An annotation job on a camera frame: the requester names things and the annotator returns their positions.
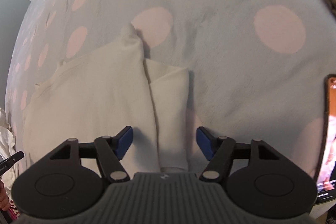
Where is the smartphone with lit screen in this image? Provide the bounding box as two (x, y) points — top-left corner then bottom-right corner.
(315, 74), (335, 204)

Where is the person's left hand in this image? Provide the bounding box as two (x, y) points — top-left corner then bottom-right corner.
(0, 181), (10, 211)

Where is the white crumpled garment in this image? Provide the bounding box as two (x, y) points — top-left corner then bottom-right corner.
(0, 109), (18, 200)

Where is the grey pink-dotted bed sheet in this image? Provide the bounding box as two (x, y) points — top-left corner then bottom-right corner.
(3, 0), (336, 219)

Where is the cream sweatshirt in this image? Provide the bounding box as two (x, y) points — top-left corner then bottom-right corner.
(23, 25), (189, 175)

